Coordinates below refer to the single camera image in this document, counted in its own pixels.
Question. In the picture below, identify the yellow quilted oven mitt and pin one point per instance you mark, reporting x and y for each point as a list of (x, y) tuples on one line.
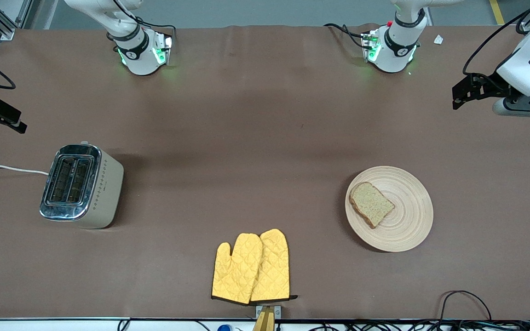
[(235, 271), (274, 266)]

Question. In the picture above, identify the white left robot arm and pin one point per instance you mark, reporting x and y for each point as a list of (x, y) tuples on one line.
[(398, 50)]

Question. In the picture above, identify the beige chrome two-slot toaster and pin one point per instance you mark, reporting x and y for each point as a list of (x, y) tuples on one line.
[(81, 188)]

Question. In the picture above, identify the round wooden plate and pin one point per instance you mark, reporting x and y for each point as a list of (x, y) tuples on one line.
[(412, 220)]

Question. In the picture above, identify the wooden metal camera bracket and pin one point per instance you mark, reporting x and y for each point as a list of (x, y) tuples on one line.
[(266, 317)]

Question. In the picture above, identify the brown bread slice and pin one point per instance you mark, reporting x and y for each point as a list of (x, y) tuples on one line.
[(371, 203)]

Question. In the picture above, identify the small white paper scrap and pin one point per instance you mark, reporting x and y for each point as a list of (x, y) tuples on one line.
[(438, 39)]

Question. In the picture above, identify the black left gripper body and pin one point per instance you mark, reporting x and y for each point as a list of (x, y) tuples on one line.
[(486, 87)]

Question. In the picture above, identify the aluminium frame profile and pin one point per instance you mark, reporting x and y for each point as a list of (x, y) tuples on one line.
[(2, 25)]

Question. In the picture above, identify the small blue object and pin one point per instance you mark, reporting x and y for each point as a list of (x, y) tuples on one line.
[(224, 328)]

